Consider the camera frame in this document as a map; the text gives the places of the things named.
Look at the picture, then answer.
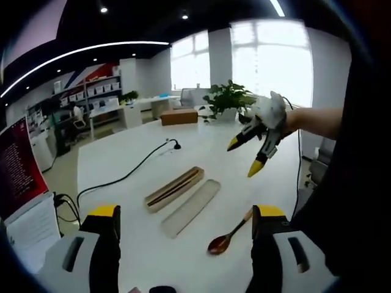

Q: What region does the small green plant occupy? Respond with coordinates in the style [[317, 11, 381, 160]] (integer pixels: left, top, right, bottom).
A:
[[118, 90, 139, 104]]

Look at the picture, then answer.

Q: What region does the black table cable with plug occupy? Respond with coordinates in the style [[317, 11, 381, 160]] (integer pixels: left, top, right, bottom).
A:
[[76, 139, 183, 220]]

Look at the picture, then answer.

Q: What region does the white grey office chair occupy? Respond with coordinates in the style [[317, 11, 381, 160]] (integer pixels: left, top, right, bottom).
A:
[[304, 146, 332, 192]]

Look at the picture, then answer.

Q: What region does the white background desk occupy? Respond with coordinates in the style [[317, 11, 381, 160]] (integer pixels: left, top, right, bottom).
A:
[[90, 95, 181, 132]]

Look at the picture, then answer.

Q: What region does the long ceiling light strip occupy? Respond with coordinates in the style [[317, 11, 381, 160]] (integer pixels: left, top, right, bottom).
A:
[[0, 41, 169, 98]]

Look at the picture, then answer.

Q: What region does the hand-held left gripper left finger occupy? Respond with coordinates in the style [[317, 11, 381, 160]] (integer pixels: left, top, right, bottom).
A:
[[35, 204, 122, 293]]

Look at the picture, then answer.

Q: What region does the grey mesh office chair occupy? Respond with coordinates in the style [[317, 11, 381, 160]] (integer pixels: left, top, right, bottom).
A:
[[180, 87, 198, 107]]

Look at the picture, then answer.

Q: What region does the dark wooden spoon utensil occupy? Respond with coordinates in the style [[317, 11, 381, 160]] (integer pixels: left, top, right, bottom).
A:
[[207, 209, 255, 255]]

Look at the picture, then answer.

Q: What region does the white printed paper sheet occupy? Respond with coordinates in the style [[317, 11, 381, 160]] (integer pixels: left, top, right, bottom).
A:
[[4, 192, 62, 266]]

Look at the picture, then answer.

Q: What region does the brown cardboard box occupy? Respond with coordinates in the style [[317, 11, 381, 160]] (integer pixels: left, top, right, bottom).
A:
[[161, 109, 199, 126]]

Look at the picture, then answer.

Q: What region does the person's black clothing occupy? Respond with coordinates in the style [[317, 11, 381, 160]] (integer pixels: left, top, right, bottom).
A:
[[291, 45, 391, 275]]

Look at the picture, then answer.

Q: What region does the black laptop cable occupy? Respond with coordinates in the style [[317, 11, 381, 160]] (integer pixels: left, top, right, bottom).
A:
[[53, 192, 81, 239]]

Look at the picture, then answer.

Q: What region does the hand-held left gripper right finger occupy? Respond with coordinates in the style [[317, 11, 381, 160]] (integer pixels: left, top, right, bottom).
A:
[[246, 204, 340, 293]]

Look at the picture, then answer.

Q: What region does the laptop with red screen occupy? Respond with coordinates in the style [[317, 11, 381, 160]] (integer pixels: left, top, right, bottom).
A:
[[0, 117, 51, 222]]

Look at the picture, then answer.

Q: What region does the large potted green plant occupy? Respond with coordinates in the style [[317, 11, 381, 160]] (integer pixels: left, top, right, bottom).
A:
[[202, 79, 258, 123]]

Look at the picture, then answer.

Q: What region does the shelf with white bins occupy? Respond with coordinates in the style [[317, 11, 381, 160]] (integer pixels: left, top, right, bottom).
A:
[[51, 73, 123, 121]]

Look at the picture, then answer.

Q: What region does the short ceiling light strip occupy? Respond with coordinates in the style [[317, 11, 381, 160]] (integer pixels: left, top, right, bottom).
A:
[[270, 0, 285, 16]]

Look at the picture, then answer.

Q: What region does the beige cutlery case base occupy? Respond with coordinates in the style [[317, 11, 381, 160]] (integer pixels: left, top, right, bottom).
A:
[[144, 166, 205, 214]]

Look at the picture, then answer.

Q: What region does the narrow bright window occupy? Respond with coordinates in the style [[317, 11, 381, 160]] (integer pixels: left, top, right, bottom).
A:
[[170, 30, 211, 92]]

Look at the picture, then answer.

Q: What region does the beige cutlery case lid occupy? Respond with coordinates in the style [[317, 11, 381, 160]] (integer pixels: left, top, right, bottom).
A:
[[161, 179, 221, 241]]

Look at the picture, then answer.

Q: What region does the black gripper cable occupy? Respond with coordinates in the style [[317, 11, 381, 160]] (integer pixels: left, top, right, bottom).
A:
[[280, 95, 304, 221]]

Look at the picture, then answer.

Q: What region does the wide bright window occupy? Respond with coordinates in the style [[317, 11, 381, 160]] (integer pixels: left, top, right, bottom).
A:
[[229, 20, 314, 108]]

